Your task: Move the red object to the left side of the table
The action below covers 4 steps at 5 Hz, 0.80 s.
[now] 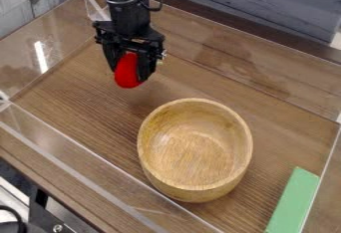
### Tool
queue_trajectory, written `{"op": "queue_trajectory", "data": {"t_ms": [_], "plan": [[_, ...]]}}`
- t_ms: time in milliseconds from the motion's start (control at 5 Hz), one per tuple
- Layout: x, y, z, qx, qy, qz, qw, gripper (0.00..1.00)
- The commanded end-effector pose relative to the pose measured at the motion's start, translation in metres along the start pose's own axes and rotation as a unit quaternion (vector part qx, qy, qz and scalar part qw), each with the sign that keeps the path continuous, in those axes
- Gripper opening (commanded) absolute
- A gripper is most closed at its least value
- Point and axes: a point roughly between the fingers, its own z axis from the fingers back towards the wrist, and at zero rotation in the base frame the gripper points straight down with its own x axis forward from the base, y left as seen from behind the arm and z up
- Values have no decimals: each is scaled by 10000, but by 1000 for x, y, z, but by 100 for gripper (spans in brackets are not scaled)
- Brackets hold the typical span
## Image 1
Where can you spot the wooden bowl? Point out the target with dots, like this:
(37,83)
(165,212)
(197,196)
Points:
(195,149)

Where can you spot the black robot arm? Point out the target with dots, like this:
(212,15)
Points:
(131,16)

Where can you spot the green rectangular block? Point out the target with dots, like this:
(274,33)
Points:
(292,205)

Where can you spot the clear acrylic corner bracket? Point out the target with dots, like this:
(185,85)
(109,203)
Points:
(96,12)

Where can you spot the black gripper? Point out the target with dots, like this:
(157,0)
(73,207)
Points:
(145,40)

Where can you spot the clear acrylic front panel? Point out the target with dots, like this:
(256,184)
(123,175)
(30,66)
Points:
(121,203)

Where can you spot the black metal table bracket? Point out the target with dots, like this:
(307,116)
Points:
(40,217)

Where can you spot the red plush strawberry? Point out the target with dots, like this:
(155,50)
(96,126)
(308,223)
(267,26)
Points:
(125,71)

